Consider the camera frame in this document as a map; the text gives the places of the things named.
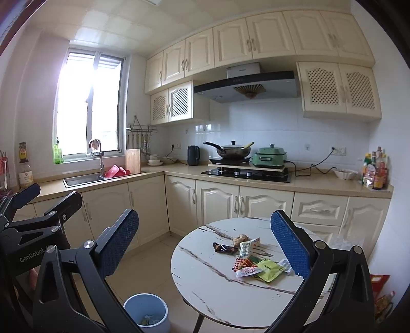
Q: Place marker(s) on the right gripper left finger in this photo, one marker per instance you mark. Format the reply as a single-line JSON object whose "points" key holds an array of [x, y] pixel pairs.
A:
{"points": [[57, 306]]}

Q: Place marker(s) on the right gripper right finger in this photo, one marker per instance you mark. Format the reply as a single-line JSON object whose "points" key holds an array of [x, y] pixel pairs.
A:
{"points": [[336, 293]]}

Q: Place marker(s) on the silver white small packet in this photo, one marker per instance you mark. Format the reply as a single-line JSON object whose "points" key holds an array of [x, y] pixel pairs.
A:
{"points": [[285, 266]]}

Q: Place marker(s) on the yellow green packet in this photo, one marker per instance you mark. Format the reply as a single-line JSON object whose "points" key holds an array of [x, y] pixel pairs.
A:
{"points": [[271, 270]]}

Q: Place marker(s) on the red white small packet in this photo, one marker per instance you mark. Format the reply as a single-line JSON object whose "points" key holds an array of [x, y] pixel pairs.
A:
{"points": [[248, 271]]}

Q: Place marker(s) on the dark brown wrapper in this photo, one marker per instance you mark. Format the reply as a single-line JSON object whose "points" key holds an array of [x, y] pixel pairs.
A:
{"points": [[220, 248]]}

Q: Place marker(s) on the green white long wrapper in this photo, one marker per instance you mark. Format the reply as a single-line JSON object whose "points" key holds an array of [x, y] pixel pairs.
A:
{"points": [[243, 262]]}

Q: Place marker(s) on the green juice carton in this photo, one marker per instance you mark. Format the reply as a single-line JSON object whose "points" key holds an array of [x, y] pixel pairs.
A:
{"points": [[247, 246]]}

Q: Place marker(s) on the steel kitchen sink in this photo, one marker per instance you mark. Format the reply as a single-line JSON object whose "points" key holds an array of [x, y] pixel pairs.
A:
{"points": [[83, 179]]}

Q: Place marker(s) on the blue plastic trash bin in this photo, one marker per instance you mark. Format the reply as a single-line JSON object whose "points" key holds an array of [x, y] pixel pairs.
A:
{"points": [[149, 312]]}

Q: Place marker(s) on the kitchen window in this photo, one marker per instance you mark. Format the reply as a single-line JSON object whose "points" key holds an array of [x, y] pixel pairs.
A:
{"points": [[89, 113]]}

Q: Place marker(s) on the person left hand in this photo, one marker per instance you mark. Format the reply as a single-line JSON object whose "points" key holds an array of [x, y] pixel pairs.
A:
{"points": [[32, 278]]}

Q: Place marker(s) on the red bag on floor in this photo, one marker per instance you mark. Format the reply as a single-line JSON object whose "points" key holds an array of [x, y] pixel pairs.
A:
{"points": [[377, 282]]}

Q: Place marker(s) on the large sauce bottle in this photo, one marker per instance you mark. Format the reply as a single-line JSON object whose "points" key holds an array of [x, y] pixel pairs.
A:
{"points": [[25, 174]]}

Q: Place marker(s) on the clear plastic bag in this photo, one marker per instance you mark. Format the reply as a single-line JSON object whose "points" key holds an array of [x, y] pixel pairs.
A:
{"points": [[337, 241]]}

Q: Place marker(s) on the green dish soap bottle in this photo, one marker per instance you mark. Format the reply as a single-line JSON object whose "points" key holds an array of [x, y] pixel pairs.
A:
{"points": [[57, 154]]}

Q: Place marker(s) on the cream lower cabinets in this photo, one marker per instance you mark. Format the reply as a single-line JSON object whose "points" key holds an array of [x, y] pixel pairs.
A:
{"points": [[179, 205]]}

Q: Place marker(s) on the cream cabinets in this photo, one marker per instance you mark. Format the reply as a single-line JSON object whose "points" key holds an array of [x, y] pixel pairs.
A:
{"points": [[179, 205], [327, 51]]}

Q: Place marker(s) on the red plastic basin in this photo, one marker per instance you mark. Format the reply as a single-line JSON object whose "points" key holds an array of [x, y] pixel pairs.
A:
{"points": [[116, 171]]}

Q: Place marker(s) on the wooden cutting board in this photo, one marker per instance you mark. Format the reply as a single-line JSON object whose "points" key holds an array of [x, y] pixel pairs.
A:
{"points": [[132, 161]]}

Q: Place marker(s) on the chrome sink faucet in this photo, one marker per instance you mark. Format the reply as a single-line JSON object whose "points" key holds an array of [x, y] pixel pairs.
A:
{"points": [[97, 156]]}

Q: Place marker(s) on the round white marble table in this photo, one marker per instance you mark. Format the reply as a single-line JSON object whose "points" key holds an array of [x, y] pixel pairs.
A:
{"points": [[206, 281]]}

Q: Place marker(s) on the stacked white bowls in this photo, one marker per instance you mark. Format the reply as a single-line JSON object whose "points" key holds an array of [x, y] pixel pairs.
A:
{"points": [[154, 160]]}

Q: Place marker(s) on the white bowl on counter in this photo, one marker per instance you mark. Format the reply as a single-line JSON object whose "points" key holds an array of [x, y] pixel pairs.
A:
{"points": [[345, 174]]}

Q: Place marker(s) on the condiment bottles cluster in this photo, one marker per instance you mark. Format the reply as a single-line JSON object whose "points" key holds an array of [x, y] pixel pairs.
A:
{"points": [[375, 170]]}

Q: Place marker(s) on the hanging utensil rack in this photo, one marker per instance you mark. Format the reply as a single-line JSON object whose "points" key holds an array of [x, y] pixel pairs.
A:
{"points": [[138, 136]]}

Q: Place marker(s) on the black gas stove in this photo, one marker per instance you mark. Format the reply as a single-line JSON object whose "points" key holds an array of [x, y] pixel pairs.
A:
{"points": [[251, 174]]}

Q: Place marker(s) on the black electric kettle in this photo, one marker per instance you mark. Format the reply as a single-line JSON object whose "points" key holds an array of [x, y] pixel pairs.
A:
{"points": [[193, 155]]}

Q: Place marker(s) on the green electric cooker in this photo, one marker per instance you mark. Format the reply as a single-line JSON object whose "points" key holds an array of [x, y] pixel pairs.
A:
{"points": [[269, 157]]}

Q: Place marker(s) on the black wok with lid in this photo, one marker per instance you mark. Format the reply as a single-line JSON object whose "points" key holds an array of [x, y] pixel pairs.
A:
{"points": [[232, 151]]}

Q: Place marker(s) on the cream upper cabinets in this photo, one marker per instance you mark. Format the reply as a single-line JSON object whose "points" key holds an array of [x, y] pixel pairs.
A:
{"points": [[327, 51]]}

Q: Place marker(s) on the black range hood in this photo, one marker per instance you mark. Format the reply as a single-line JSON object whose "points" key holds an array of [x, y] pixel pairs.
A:
{"points": [[241, 85]]}

